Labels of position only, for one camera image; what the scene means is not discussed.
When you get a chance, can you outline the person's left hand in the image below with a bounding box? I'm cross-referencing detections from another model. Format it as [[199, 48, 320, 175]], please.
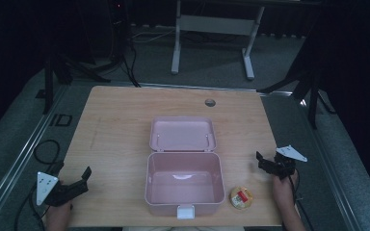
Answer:
[[44, 179, 74, 231]]

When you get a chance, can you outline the pink plastic storage box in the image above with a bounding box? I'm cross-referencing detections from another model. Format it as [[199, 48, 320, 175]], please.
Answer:
[[144, 115, 226, 220]]

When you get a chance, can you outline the round yellow snack packet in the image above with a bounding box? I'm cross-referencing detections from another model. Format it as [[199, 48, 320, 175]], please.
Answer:
[[229, 186, 254, 211]]

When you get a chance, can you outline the black cable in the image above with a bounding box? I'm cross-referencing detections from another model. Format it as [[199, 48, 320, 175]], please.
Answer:
[[288, 172, 316, 231], [13, 139, 62, 231]]

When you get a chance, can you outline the person's right hand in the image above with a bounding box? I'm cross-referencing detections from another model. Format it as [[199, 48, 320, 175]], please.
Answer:
[[272, 169, 300, 208]]

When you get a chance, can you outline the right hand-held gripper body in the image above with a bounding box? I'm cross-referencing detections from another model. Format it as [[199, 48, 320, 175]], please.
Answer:
[[258, 144, 308, 181]]

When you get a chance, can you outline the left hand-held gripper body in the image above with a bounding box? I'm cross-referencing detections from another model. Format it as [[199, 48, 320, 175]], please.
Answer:
[[36, 160, 90, 207]]

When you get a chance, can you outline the white metal desk frame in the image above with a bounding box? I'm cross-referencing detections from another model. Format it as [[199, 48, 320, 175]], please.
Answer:
[[171, 0, 266, 81]]

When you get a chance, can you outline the white cable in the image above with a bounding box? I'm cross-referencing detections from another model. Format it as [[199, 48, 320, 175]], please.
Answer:
[[130, 28, 176, 44]]

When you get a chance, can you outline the black tripod stand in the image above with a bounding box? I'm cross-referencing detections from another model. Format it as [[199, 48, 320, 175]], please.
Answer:
[[256, 38, 338, 131], [41, 47, 133, 116]]

